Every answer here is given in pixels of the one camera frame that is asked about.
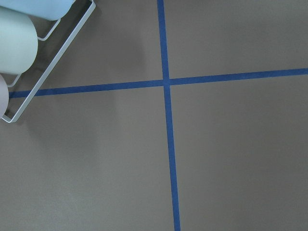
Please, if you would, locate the pink cup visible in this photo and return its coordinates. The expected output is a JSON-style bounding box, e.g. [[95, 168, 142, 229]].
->
[[0, 75, 9, 117]]

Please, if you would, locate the mint green cup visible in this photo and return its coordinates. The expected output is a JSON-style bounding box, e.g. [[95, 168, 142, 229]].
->
[[0, 7, 38, 75]]

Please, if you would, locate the light blue cup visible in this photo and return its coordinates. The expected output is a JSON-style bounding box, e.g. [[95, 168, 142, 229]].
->
[[0, 0, 74, 21]]

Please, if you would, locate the white wire cup rack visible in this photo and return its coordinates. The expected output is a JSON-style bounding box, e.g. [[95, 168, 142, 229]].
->
[[2, 0, 96, 123]]

